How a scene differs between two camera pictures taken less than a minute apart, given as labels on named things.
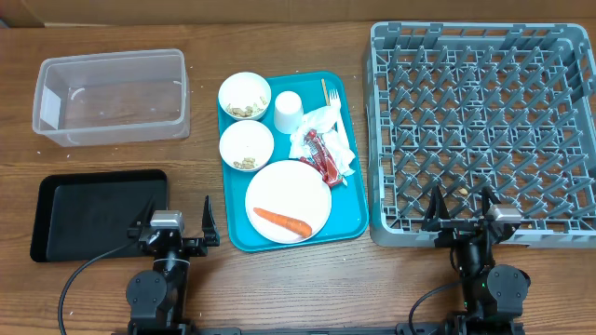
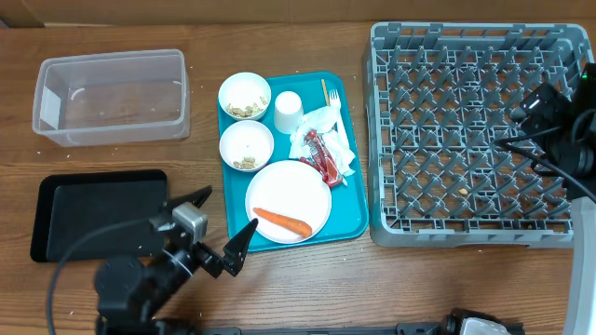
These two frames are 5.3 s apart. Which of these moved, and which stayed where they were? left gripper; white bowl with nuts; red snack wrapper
Moved: left gripper
Stayed: red snack wrapper; white bowl with nuts
